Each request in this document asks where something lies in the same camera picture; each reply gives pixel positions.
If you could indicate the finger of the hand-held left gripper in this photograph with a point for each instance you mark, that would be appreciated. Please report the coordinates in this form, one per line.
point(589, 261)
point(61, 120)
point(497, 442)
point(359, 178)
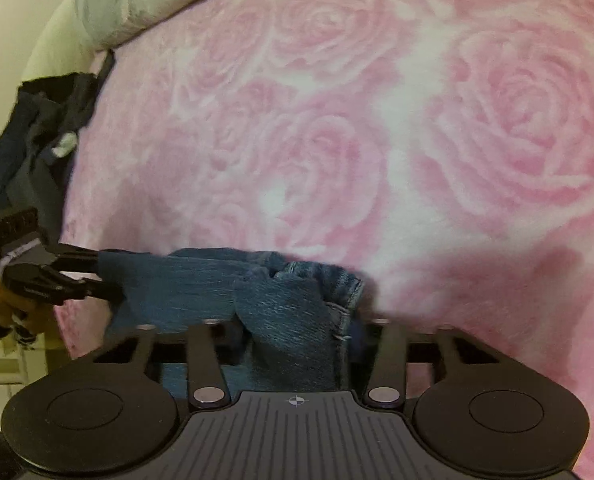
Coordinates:
point(79, 256)
point(87, 291)

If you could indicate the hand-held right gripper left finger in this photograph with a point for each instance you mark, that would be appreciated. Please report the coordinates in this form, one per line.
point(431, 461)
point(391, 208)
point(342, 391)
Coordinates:
point(203, 352)

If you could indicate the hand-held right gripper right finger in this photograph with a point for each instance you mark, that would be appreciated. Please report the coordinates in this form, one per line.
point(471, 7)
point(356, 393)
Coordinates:
point(389, 355)

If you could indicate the blue denim jeans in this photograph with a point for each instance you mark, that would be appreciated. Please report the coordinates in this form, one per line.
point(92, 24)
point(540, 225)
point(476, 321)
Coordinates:
point(287, 320)

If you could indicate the black garment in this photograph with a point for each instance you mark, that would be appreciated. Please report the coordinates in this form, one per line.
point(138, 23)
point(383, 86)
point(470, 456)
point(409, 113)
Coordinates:
point(42, 200)

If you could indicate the dark navy garment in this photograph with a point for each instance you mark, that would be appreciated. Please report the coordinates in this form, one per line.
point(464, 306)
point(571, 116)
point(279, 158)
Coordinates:
point(2, 180)

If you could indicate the white pillow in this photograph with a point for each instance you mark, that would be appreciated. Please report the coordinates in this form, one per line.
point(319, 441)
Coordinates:
point(52, 45)

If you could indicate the pink rose blanket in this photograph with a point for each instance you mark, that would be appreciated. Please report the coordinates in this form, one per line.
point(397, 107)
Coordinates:
point(377, 110)

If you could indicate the grey pink duvet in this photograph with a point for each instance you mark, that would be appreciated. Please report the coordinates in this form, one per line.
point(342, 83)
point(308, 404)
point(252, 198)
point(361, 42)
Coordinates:
point(127, 5)

